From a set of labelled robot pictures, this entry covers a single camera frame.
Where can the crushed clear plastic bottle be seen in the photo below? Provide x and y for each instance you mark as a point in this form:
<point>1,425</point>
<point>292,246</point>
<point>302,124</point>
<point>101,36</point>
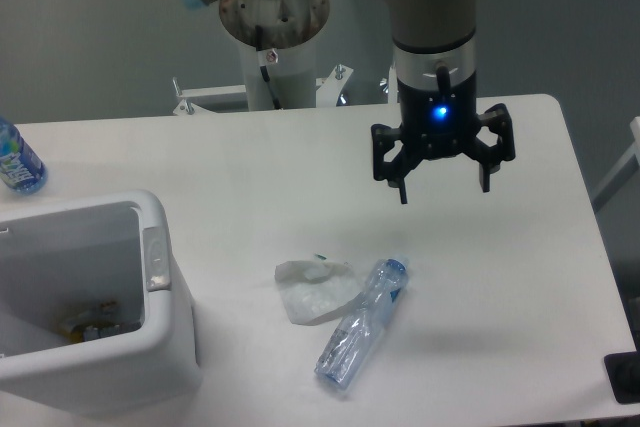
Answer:
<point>359,330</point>

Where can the blue labelled water bottle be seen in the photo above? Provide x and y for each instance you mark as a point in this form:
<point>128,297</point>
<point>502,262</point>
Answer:
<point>22,170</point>

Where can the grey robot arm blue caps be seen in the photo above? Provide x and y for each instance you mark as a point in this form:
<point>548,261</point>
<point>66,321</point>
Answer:
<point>435,68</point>

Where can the white plastic trash can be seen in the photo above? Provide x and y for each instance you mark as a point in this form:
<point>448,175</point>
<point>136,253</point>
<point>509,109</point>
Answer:
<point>59,259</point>

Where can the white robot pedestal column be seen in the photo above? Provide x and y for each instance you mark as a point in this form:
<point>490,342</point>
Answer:
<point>276,41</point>

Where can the white metal base frame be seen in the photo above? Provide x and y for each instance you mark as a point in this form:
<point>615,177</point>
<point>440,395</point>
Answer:
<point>330,91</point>

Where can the white frame at right edge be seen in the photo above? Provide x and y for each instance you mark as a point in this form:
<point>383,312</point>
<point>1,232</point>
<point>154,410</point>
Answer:
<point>620,173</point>

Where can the trash pieces inside can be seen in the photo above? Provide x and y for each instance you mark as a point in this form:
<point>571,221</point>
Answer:
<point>95,323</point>

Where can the black object at table edge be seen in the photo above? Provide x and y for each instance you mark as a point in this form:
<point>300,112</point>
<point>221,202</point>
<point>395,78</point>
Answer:
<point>623,373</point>

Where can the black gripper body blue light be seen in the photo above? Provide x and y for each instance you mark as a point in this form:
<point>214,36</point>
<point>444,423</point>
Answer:
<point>437,125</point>

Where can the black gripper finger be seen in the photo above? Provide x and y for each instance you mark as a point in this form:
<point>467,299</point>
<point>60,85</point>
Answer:
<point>393,159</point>
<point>496,120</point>

